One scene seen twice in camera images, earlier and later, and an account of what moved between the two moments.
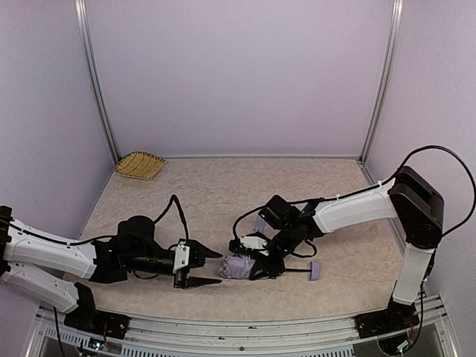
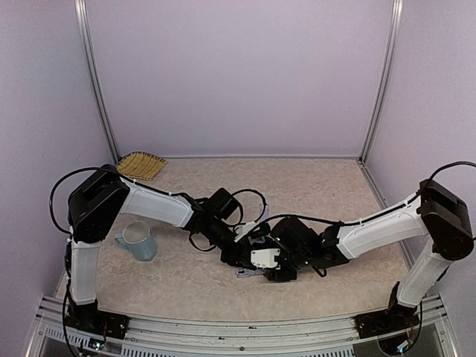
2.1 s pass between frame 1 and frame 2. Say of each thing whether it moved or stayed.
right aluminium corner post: stayed
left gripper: moved
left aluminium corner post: stayed
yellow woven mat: stayed
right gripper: moved
